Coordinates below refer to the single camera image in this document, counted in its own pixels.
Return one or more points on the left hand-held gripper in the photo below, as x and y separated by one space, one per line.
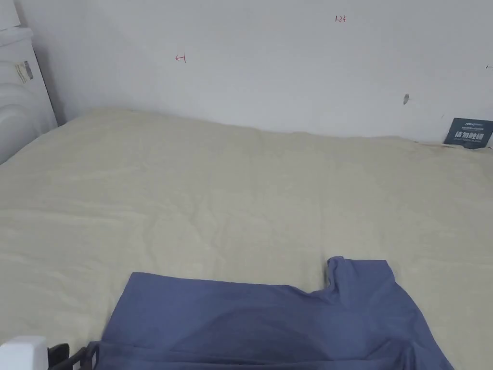
23 352

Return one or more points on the bed with beige sheet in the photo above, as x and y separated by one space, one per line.
215 200

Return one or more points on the white washing machine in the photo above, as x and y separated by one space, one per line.
19 100

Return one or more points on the dark card with white print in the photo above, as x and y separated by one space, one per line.
468 132

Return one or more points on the dark blue shirt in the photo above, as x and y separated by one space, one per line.
269 327

